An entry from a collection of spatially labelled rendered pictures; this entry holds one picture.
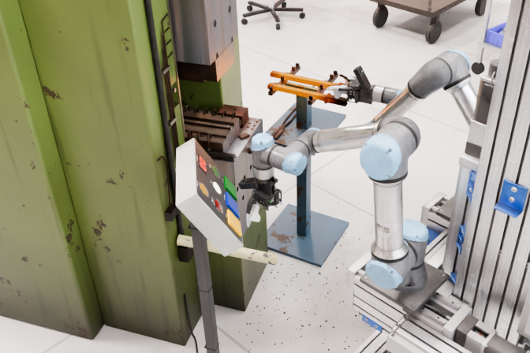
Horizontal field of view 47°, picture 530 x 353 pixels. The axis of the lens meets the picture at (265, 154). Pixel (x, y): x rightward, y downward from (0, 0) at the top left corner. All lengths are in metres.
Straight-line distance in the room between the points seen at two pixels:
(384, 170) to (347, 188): 2.23
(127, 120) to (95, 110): 0.13
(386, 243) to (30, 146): 1.39
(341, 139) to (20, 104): 1.18
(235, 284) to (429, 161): 1.79
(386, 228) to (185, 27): 1.05
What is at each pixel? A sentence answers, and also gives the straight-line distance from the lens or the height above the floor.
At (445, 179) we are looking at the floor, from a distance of 4.13.
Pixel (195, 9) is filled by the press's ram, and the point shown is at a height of 1.58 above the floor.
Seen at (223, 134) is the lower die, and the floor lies 0.99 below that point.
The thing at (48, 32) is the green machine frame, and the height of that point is 1.56.
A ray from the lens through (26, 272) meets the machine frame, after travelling 3.08.
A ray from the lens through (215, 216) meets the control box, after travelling 2.02.
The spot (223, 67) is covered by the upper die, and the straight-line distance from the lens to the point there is 2.50.
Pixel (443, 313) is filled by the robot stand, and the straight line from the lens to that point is 2.23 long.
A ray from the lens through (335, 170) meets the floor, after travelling 4.11.
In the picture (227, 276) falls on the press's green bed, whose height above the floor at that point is 0.23.
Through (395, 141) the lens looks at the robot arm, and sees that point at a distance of 1.73.
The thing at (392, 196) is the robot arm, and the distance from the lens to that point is 1.82.
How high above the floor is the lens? 2.38
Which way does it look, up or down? 34 degrees down
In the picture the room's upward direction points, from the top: 2 degrees counter-clockwise
